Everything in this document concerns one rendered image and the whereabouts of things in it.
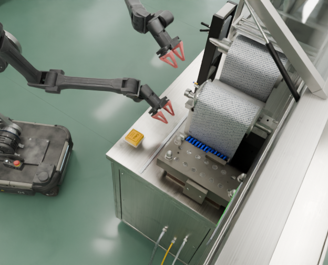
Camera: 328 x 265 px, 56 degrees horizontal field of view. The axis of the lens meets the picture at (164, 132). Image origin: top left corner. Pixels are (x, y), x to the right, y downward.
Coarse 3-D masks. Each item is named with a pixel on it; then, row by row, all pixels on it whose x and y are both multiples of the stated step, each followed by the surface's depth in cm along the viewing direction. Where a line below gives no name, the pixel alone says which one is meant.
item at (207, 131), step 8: (192, 120) 138; (200, 120) 134; (208, 120) 132; (192, 128) 141; (200, 128) 138; (208, 128) 135; (216, 128) 132; (224, 128) 129; (192, 136) 146; (200, 136) 142; (208, 136) 139; (216, 136) 136; (224, 136) 132; (232, 136) 130; (240, 136) 127; (208, 144) 143; (216, 144) 139; (224, 144) 136; (232, 144) 133; (224, 152) 140; (232, 152) 137
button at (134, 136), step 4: (132, 132) 157; (136, 132) 157; (128, 136) 155; (132, 136) 156; (136, 136) 156; (140, 136) 156; (128, 140) 156; (132, 140) 154; (136, 140) 154; (140, 140) 157; (136, 144) 154
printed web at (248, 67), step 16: (240, 48) 130; (256, 48) 129; (224, 64) 137; (240, 64) 132; (256, 64) 129; (272, 64) 127; (224, 80) 144; (240, 80) 139; (256, 80) 134; (272, 80) 129; (208, 96) 125; (224, 96) 124; (256, 96) 140; (208, 112) 128; (224, 112) 124; (240, 112) 121; (256, 112) 121; (240, 128) 124
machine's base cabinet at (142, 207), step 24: (120, 168) 153; (120, 192) 178; (144, 192) 157; (120, 216) 207; (144, 216) 181; (168, 216) 160; (192, 216) 143; (168, 240) 186; (192, 240) 164; (192, 264) 190
